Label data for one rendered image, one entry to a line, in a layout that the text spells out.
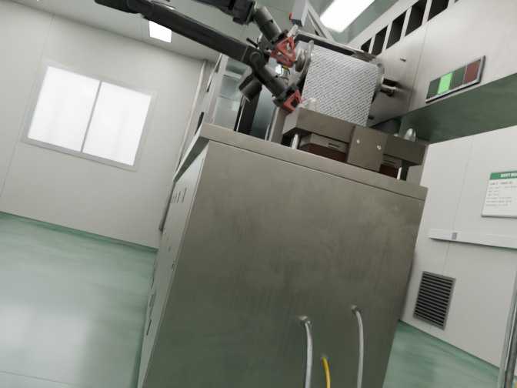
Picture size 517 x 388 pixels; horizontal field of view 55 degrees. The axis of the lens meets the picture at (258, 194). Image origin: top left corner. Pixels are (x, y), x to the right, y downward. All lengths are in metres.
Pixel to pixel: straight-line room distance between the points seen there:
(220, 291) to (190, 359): 0.19
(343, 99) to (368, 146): 0.28
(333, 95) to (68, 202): 5.85
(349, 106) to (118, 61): 5.92
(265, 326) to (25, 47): 6.63
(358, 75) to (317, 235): 0.61
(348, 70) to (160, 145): 5.61
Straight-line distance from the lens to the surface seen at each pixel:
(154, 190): 7.10
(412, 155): 1.53
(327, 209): 1.36
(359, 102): 1.70
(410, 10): 1.98
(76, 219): 7.19
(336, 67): 1.70
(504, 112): 1.53
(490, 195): 5.25
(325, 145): 1.44
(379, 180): 1.41
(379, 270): 1.42
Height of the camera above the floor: 0.67
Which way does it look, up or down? 4 degrees up
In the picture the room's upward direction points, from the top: 14 degrees clockwise
